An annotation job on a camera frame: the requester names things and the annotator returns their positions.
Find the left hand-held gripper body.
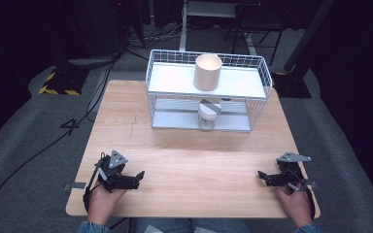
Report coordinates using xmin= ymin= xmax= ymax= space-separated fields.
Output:
xmin=93 ymin=150 xmax=129 ymax=194

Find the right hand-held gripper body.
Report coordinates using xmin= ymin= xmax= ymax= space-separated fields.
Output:
xmin=276 ymin=151 xmax=313 ymax=192

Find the glass jar with white lid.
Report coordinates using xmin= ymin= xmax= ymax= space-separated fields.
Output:
xmin=196 ymin=98 xmax=223 ymax=132

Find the white wire rack shelf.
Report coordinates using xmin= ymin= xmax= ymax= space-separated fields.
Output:
xmin=145 ymin=49 xmax=274 ymax=133

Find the cream mug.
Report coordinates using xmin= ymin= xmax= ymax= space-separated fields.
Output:
xmin=192 ymin=53 xmax=223 ymax=92

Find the person's left hand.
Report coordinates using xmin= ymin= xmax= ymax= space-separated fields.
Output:
xmin=86 ymin=183 xmax=128 ymax=226

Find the person's right hand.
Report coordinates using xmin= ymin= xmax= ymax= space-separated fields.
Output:
xmin=275 ymin=184 xmax=313 ymax=229

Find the yellow black striped stand base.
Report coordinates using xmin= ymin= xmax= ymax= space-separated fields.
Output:
xmin=38 ymin=66 xmax=90 ymax=97

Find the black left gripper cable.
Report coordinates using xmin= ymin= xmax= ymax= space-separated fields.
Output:
xmin=82 ymin=161 xmax=104 ymax=214

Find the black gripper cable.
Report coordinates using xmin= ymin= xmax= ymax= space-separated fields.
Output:
xmin=292 ymin=176 xmax=316 ymax=221
xmin=82 ymin=161 xmax=104 ymax=214

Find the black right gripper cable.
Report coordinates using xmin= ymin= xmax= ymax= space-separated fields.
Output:
xmin=292 ymin=176 xmax=316 ymax=221

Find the long black floor cable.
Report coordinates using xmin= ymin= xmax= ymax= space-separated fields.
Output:
xmin=0 ymin=56 xmax=119 ymax=233

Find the black slanted post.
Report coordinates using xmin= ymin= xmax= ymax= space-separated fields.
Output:
xmin=283 ymin=0 xmax=337 ymax=74

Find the bundle of floor cables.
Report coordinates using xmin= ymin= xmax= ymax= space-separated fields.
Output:
xmin=122 ymin=20 xmax=183 ymax=51

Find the black metal chair frame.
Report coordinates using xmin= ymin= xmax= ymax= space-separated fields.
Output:
xmin=222 ymin=2 xmax=287 ymax=66

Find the white desk frame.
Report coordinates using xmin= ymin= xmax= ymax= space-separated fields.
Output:
xmin=178 ymin=0 xmax=238 ymax=52

